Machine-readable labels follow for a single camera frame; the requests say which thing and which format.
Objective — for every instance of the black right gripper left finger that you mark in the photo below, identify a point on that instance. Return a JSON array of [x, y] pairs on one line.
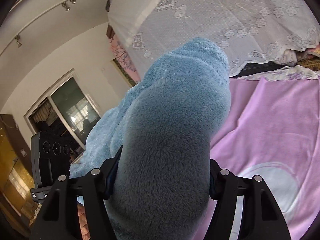
[[58, 215]]

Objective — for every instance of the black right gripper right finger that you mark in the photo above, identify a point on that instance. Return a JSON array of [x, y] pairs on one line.
[[261, 215]]

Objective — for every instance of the blue fleece garment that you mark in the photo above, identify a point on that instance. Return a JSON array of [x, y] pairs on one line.
[[163, 128]]

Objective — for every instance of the person's left hand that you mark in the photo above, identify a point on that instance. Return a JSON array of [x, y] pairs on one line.
[[83, 222]]

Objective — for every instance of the wooden door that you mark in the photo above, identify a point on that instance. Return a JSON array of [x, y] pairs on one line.
[[16, 173]]

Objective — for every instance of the pink bed sheet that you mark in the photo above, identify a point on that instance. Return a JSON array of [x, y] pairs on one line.
[[273, 130]]

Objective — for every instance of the floral white bed edge cloth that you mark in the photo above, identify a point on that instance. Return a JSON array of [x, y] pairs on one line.
[[286, 73]]

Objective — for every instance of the ceiling spotlight track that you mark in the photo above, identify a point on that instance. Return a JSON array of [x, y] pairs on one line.
[[21, 15]]

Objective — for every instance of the woven straw mat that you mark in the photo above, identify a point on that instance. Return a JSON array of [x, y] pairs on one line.
[[310, 61]]

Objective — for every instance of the folded pink patterned cloth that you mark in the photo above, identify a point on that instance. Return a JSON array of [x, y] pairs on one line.
[[312, 51]]

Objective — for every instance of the white lace cover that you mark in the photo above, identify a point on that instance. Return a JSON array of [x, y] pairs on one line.
[[248, 31]]

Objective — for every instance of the interior window frame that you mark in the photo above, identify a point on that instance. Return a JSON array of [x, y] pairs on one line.
[[68, 101]]

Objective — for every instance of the pink floral wall hanging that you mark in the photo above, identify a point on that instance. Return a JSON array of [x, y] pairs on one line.
[[122, 58]]

